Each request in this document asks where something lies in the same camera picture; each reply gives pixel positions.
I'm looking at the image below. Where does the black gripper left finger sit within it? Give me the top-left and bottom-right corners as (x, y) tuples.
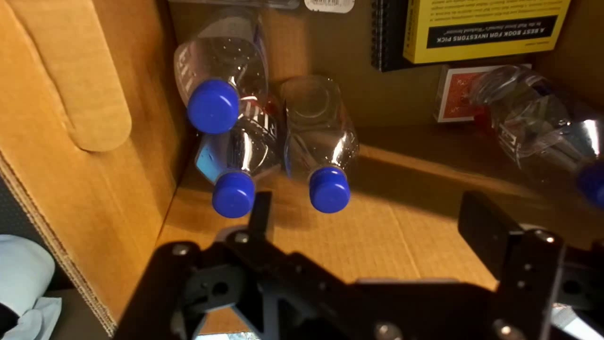
(248, 189), (274, 243)

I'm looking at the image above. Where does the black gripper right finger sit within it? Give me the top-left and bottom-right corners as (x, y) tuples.
(457, 191), (525, 281)

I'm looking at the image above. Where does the clear bottle blue cap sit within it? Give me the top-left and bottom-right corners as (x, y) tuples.
(195, 92), (285, 221)
(272, 73), (363, 215)
(470, 64), (604, 209)
(172, 15), (272, 138)

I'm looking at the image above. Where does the white cardboard storage box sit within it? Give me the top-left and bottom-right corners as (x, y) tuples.
(0, 0), (604, 336)

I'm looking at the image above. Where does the red playing card box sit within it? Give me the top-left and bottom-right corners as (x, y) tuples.
(433, 64), (506, 124)

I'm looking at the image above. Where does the yellow black book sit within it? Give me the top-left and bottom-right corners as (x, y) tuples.
(402, 0), (574, 66)

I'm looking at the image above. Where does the clear packet white label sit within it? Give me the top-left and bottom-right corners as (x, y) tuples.
(263, 0), (357, 15)

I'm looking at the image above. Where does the light blue cloth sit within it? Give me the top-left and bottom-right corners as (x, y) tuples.
(0, 232), (64, 340)

